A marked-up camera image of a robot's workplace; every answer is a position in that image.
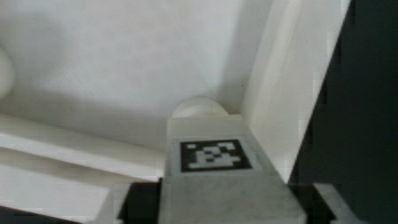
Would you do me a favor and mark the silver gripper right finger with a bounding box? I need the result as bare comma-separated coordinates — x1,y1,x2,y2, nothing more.
290,183,368,224

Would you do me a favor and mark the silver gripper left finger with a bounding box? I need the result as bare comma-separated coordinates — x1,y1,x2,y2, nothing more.
96,182,162,224

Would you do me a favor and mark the white furniture leg with tag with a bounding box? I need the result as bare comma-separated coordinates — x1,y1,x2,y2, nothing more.
158,97,307,224

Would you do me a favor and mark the white square tabletop tray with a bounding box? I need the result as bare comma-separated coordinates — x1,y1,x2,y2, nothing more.
0,0,352,224

